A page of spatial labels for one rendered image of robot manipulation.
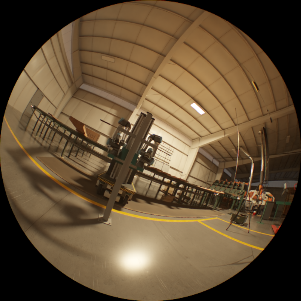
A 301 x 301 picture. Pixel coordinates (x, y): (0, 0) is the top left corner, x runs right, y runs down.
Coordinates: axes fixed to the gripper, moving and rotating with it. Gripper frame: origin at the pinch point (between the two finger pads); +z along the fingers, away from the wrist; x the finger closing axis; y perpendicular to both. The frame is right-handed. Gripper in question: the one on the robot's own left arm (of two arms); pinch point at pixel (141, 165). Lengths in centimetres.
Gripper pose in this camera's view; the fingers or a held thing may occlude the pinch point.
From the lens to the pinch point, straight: 123.4
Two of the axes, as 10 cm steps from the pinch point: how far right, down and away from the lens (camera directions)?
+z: -4.0, 7.0, -5.9
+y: 3.3, -5.0, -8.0
